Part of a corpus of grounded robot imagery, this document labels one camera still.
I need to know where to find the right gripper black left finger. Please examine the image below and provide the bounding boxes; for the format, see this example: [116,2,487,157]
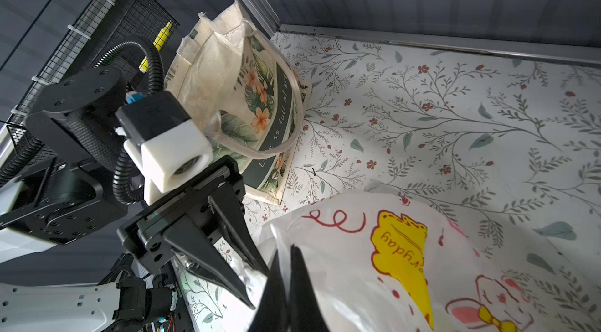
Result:
[248,252,289,332]

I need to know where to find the white plastic grocery bag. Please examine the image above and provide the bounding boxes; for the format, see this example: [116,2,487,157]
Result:
[222,193,600,331]

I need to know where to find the cream canvas tote bag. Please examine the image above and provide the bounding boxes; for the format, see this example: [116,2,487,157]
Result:
[165,1,312,205]

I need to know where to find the black wire wall basket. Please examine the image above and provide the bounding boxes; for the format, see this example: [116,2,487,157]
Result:
[6,0,179,155]

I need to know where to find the floral table mat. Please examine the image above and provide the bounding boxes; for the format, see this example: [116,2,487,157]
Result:
[173,30,601,332]

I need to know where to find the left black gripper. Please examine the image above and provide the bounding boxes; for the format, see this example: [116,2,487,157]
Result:
[117,156,269,309]

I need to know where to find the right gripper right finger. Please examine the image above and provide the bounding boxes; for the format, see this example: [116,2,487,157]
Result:
[289,246,329,332]

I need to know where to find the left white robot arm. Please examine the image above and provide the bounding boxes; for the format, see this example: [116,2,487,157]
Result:
[1,37,268,331]

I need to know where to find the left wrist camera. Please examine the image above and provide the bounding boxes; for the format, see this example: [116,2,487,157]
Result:
[116,91,214,205]

